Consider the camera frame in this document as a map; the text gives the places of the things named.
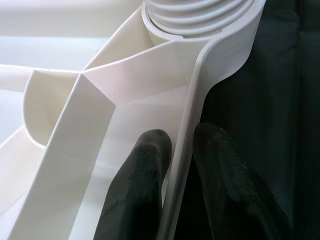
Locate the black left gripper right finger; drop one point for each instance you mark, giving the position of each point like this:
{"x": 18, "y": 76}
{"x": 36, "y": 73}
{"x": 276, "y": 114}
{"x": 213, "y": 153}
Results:
{"x": 225, "y": 185}

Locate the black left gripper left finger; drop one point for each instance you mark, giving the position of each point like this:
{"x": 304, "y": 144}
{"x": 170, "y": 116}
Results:
{"x": 140, "y": 190}

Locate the white plastic table top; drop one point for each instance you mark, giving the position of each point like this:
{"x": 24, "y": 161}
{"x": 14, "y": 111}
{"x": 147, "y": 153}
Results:
{"x": 87, "y": 112}

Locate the white plastic table leg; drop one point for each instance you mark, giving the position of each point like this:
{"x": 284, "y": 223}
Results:
{"x": 195, "y": 15}

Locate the black padded bed cover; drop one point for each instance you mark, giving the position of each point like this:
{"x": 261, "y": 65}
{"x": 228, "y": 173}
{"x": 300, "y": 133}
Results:
{"x": 275, "y": 112}

